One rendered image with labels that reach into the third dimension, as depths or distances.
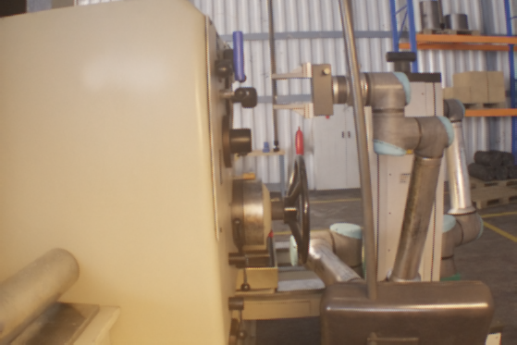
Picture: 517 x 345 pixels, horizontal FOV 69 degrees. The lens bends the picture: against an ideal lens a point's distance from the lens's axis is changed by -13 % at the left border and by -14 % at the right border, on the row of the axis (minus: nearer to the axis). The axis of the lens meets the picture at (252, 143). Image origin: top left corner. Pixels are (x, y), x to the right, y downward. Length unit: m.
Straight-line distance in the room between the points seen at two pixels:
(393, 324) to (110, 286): 0.63
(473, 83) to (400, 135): 7.49
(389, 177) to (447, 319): 1.06
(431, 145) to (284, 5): 8.06
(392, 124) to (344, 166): 7.33
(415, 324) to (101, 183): 0.71
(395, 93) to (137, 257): 0.74
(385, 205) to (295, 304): 0.72
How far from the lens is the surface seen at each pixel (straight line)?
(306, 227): 1.29
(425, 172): 1.21
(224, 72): 0.90
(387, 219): 1.85
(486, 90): 8.70
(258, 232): 1.37
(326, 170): 8.37
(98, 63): 0.96
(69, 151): 0.99
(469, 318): 0.85
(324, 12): 9.16
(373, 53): 9.22
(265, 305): 2.20
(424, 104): 1.84
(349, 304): 0.82
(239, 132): 1.16
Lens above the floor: 1.64
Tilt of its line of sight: 4 degrees down
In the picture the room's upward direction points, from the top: 3 degrees counter-clockwise
